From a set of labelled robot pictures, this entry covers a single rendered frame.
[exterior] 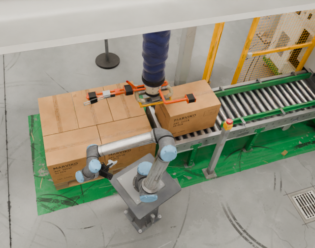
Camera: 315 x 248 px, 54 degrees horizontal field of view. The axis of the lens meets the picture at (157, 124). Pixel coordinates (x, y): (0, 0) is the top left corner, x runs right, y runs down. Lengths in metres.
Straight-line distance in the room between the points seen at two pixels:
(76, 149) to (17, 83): 2.00
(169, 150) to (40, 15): 1.73
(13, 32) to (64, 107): 3.41
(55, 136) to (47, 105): 0.48
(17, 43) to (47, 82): 4.57
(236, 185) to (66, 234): 2.05
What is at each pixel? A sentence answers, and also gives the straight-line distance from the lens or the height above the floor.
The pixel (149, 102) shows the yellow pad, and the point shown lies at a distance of 3.07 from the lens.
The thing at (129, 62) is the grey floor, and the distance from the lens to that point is 5.21.
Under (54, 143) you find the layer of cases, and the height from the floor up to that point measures 0.54.
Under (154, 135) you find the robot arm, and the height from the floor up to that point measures 1.58.
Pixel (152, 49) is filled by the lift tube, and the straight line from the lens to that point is 2.65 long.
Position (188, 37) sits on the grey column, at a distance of 4.14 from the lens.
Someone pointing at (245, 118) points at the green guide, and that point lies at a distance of 3.81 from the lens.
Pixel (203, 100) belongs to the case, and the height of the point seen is 0.95.
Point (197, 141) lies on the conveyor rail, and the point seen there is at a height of 0.55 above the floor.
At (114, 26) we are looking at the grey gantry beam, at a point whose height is 3.11.
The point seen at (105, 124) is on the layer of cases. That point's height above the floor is 0.54.
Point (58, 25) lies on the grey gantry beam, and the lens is 0.46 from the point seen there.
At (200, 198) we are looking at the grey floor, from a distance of 3.79.
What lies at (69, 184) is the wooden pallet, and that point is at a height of 0.02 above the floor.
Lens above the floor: 3.36
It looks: 51 degrees down
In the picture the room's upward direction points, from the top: 6 degrees clockwise
